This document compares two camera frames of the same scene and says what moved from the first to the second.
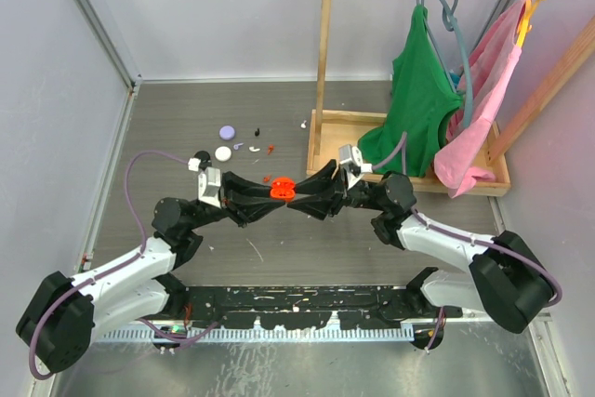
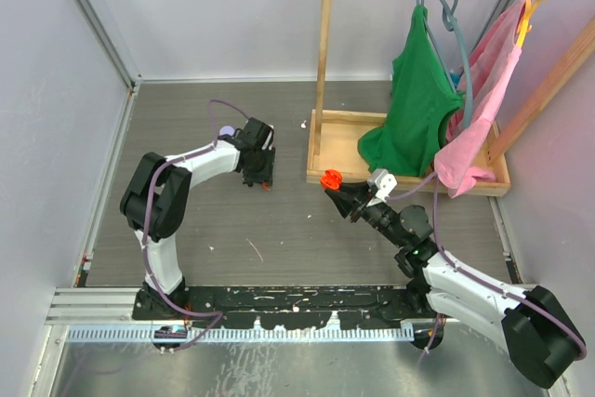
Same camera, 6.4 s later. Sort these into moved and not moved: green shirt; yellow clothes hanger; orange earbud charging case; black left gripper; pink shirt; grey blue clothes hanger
Moved: black left gripper; orange earbud charging case
Not moved: green shirt; pink shirt; grey blue clothes hanger; yellow clothes hanger
